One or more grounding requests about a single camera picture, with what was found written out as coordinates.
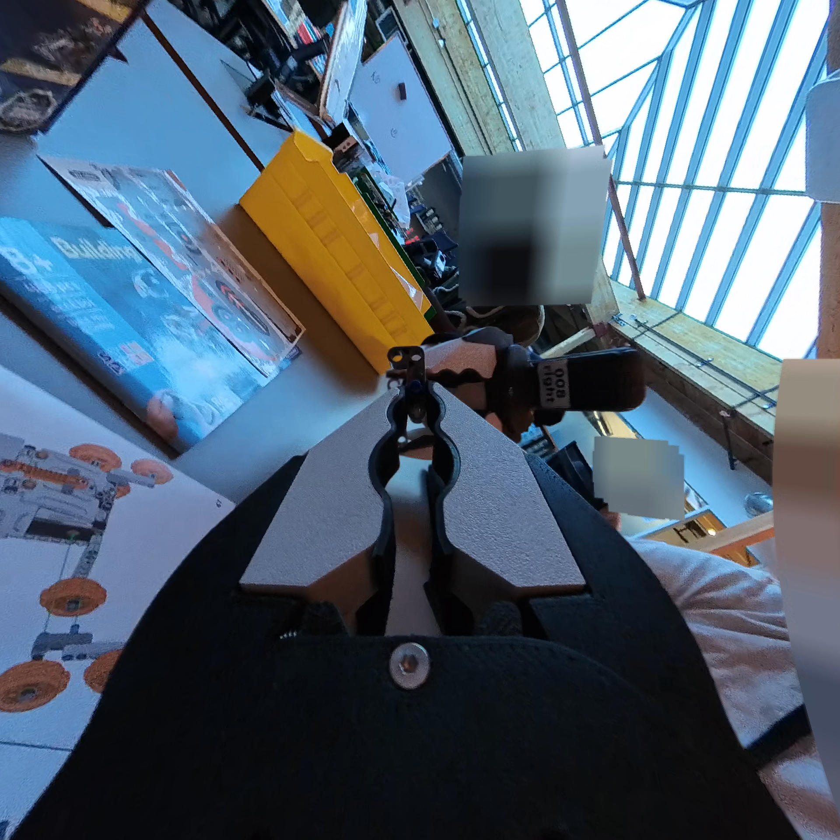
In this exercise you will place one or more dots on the open white instruction booklet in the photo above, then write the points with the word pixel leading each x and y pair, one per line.
pixel 98 558

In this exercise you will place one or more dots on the white ceiling box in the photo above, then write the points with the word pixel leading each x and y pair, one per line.
pixel 823 138

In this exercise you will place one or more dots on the robot kit box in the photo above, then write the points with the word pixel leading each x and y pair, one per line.
pixel 52 59

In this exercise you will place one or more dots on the grey holed beam with blue pin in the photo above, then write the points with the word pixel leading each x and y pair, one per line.
pixel 403 358

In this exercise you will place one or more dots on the grey desk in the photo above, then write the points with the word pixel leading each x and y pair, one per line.
pixel 295 407

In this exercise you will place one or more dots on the whiteboard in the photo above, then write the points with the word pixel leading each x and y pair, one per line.
pixel 400 111

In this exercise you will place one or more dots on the grey table with wooden edge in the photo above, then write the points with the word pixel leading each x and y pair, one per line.
pixel 164 85

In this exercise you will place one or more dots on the blue instruction booklet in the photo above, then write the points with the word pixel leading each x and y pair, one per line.
pixel 98 328

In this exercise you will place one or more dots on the yellow plastic bin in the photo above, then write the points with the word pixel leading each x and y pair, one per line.
pixel 328 249

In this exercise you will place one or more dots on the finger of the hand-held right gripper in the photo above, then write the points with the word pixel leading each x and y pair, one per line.
pixel 459 359
pixel 476 397

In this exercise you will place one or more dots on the clear plastic bag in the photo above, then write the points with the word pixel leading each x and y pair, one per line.
pixel 407 282

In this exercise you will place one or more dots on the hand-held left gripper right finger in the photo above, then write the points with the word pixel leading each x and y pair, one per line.
pixel 512 525

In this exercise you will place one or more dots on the black phone stand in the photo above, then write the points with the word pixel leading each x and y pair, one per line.
pixel 259 92

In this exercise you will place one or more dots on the green plastic bin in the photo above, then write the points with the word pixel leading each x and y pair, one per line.
pixel 379 216

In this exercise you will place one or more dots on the person's right hand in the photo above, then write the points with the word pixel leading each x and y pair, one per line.
pixel 518 423

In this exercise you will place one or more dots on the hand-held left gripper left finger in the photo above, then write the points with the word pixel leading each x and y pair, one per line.
pixel 308 525

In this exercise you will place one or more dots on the robot sticker sheet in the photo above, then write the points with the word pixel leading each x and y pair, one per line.
pixel 184 249

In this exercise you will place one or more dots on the wooden easel board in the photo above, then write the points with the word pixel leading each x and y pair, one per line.
pixel 341 59

